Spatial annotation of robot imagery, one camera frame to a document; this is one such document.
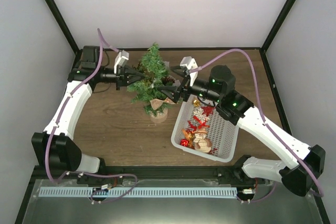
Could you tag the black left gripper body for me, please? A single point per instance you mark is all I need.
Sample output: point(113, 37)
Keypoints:
point(119, 77)

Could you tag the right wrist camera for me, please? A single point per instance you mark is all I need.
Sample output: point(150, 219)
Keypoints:
point(188, 64)

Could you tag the brown pinecone ornament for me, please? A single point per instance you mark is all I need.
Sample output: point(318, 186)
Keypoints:
point(168, 81)

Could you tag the red reindeer ornament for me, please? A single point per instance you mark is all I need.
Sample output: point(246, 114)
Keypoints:
point(196, 124)

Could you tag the red foil gift ornament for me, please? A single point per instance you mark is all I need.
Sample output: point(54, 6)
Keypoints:
point(184, 142)

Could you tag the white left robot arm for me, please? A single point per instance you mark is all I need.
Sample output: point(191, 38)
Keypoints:
point(54, 146)

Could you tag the burlap bow ornament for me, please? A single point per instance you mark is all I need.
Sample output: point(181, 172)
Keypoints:
point(156, 103)

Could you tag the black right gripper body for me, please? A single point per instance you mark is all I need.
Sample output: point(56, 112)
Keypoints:
point(185, 89)

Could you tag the white perforated plastic basket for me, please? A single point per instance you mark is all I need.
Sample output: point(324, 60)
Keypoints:
point(222, 134)

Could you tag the light blue cable duct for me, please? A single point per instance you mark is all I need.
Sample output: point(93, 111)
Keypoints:
point(141, 192)

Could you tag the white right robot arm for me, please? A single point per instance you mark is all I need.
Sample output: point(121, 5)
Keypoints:
point(299, 166)

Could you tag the red glitter star ornament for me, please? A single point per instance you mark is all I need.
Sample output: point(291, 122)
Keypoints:
point(208, 110)

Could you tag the small green christmas tree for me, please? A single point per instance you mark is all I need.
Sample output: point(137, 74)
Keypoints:
point(154, 68)

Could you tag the white snowflake ornament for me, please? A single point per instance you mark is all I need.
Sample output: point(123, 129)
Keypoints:
point(199, 114)

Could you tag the wooden snowman ornament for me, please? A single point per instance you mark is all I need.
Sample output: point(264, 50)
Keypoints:
point(201, 142)

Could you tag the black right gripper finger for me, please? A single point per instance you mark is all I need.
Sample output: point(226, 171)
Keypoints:
point(182, 72)
point(171, 92)

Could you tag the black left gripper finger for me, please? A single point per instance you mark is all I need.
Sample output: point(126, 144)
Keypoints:
point(131, 71)
point(132, 78)

